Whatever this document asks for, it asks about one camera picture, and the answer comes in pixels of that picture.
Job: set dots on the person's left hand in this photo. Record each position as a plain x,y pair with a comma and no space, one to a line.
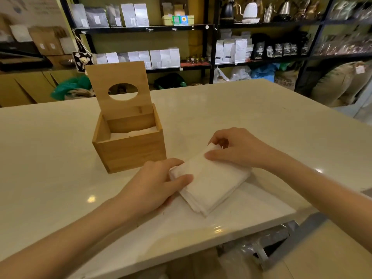
148,188

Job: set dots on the small white paper bag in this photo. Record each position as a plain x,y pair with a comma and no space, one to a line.
68,45

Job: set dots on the row of white pouches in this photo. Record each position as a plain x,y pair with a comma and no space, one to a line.
162,58

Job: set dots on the white gooseneck kettle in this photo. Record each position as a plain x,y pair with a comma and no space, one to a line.
250,10

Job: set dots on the steel kettle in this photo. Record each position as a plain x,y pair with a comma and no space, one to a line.
284,8

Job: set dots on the slim steel bottle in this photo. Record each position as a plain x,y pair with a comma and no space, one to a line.
268,13

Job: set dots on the black gooseneck kettle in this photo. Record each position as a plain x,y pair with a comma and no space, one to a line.
227,10

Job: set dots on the brass coffee pot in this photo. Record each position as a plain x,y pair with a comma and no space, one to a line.
308,8

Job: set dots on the green and blue card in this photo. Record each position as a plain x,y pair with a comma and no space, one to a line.
183,19

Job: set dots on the row of small glass jars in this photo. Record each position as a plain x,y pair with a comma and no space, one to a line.
196,60

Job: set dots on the wooden box with holed lid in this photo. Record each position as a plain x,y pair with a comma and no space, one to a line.
130,153

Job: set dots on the blue plastic bag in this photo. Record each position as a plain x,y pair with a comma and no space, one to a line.
264,74

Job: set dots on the wide black metal shelf rack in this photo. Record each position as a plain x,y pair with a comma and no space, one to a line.
276,24

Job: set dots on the person's left forearm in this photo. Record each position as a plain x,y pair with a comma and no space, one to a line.
66,235

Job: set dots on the dark grey foil pouch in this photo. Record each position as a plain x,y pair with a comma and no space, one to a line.
113,14

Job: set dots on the person's right hand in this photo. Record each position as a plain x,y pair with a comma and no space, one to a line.
247,149

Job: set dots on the black white teddy bear bag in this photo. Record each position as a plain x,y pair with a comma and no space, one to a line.
82,60

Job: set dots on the printed burlap sack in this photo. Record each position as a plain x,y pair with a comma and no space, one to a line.
286,79

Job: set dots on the person's right forearm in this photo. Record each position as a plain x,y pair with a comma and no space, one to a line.
325,188

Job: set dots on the row of glass cups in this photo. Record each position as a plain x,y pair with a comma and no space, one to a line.
348,8

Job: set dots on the row of clear glassware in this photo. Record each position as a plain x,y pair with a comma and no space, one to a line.
343,44

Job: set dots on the wall poster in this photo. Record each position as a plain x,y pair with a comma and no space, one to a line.
35,8

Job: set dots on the brown paper bag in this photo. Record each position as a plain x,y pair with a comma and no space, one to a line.
58,37
40,42

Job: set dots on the wooden counter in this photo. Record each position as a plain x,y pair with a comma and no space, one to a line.
23,90

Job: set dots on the flat white paper bag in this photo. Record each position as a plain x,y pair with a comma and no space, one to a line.
21,33

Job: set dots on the group of white coffee bags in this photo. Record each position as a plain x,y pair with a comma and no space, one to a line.
229,50

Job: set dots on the wide dark grey pouch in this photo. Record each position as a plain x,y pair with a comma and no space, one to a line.
96,17

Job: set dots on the dark green plastic bag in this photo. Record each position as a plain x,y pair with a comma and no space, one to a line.
170,82

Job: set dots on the silver foil pouch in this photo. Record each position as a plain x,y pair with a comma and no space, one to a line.
80,15

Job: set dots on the row of black coffee bags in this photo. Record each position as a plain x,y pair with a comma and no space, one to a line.
259,49

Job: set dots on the crumpled silver foil bag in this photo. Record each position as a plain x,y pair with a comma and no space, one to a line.
247,252

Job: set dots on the teal plastic bag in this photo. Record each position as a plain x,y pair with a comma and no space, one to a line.
68,88

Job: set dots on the white foil pouch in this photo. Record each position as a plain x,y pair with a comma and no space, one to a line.
141,14
128,14

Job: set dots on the grey metal table leg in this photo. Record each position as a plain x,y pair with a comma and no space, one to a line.
296,238

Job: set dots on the large burlap sack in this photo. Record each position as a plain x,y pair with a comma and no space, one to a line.
334,84

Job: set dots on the white metal post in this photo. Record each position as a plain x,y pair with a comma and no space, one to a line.
364,107

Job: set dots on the black heat sealer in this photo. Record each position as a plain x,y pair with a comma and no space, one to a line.
23,65

